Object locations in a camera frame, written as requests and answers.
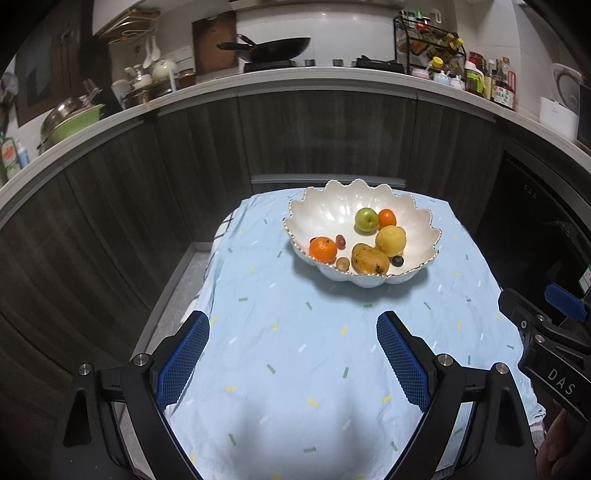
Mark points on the brown longan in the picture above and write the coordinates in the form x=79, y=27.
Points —
x=342, y=264

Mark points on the stack of white bowls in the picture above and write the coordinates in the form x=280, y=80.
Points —
x=138, y=78

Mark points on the yellow lid jar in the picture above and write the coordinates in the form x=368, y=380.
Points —
x=436, y=63

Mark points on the white mug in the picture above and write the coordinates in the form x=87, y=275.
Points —
x=119, y=87

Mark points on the white ceramic pot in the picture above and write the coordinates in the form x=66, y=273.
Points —
x=164, y=69

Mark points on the large yellow orange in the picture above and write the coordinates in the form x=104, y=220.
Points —
x=391, y=240

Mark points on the orange tangerine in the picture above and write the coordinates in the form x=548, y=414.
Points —
x=323, y=249
x=388, y=217

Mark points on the black gas stove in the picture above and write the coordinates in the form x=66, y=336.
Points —
x=369, y=64

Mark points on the green plastic basin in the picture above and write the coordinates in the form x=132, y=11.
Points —
x=76, y=122

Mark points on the dark wood kitchen cabinet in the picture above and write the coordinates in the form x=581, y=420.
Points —
x=207, y=147

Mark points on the pink container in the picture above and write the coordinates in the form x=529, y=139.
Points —
x=418, y=73

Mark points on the dark table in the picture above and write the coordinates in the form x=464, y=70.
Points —
x=286, y=181

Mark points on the black countertop appliance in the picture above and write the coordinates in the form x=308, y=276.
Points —
x=584, y=120

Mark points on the group of small seasoning bottles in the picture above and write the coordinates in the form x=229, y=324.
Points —
x=438, y=41

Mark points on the green label dish soap bottle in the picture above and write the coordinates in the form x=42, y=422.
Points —
x=9, y=156

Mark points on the stainless steel pot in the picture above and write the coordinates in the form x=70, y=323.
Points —
x=143, y=93

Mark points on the white ceramic condiment jar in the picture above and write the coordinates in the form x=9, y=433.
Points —
x=457, y=82
x=441, y=77

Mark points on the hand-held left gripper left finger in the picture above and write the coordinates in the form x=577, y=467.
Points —
x=182, y=360

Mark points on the black built-in appliance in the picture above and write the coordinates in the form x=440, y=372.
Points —
x=521, y=221

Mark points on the slim yellowish bottle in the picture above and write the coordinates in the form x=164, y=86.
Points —
x=489, y=81

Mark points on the dark wood window frame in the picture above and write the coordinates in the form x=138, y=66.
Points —
x=46, y=60

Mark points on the white scalloped ceramic bowl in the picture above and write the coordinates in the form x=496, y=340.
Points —
x=323, y=212

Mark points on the yellow mango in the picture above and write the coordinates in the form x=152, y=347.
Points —
x=369, y=259

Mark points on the stainless steel basin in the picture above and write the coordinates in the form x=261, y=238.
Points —
x=60, y=113

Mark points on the grey striped cloth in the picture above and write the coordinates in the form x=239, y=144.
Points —
x=220, y=233

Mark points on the metal wall rack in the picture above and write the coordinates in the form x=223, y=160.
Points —
x=129, y=23

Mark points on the hanging metal strainer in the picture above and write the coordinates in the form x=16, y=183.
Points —
x=7, y=85

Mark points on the white box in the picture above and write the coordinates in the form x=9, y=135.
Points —
x=558, y=117

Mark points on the person's right hand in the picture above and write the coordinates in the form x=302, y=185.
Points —
x=565, y=447

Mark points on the white wall outlet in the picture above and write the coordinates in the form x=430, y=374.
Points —
x=182, y=51

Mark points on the light blue patterned cloth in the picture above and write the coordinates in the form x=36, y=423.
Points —
x=300, y=369

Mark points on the blue plastic bottle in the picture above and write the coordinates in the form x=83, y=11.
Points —
x=23, y=156

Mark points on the brown glass jar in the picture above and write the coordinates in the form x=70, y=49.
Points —
x=186, y=78

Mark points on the dark bottle with red cap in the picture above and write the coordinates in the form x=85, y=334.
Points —
x=476, y=57

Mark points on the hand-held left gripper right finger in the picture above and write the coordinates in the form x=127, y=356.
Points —
x=404, y=362

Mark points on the white hanging ladles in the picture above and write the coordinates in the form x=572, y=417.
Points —
x=152, y=50

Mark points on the metal kitchen utensils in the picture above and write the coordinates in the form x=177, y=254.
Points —
x=92, y=90

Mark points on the green cooking oil bottle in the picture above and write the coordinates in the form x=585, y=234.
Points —
x=473, y=79

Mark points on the green apple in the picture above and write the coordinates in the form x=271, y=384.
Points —
x=366, y=218

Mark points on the brown wooden cutting board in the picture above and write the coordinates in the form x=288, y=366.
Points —
x=212, y=44

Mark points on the white rice cooker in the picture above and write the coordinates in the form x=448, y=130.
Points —
x=568, y=85

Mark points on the black wok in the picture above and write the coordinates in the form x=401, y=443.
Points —
x=277, y=48

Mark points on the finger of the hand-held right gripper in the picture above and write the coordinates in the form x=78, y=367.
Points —
x=568, y=300
x=517, y=304

